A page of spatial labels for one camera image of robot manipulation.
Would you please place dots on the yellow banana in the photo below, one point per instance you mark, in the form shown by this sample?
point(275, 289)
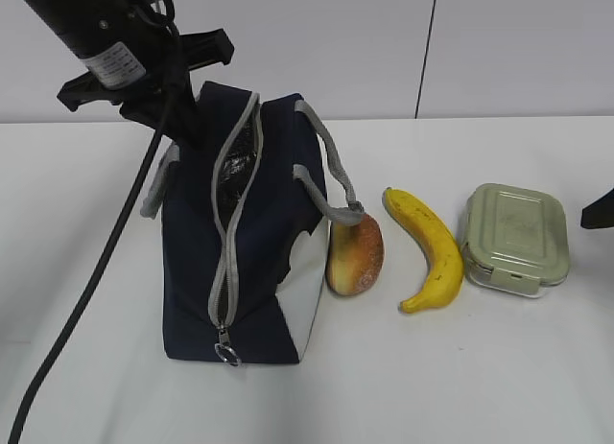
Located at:
point(443, 282)

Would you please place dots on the navy blue lunch bag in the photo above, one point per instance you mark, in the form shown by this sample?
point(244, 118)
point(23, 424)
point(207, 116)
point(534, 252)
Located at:
point(244, 226)

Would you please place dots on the green lidded glass container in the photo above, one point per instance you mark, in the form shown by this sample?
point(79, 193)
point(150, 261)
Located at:
point(514, 240)

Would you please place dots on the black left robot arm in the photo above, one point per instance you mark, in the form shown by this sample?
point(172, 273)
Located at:
point(86, 27)

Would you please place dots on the orange yellow mango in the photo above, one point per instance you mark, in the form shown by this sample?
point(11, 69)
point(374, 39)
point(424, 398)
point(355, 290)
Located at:
point(355, 257)

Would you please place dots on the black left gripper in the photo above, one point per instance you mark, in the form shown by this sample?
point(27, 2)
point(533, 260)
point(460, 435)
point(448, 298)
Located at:
point(134, 78)

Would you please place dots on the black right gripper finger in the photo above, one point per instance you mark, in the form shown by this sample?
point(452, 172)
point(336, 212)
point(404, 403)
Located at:
point(599, 214)

